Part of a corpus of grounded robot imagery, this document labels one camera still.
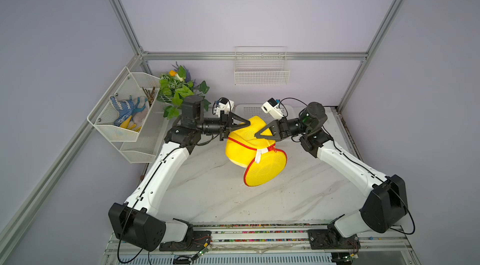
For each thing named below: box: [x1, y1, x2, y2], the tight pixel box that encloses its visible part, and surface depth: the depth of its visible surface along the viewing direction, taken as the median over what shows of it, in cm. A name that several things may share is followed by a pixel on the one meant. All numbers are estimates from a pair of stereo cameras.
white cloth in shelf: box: [132, 107, 150, 129], surface depth 77 cm
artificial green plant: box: [156, 61, 212, 120], surface depth 86 cm
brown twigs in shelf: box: [141, 86, 156, 108], surface depth 85 cm
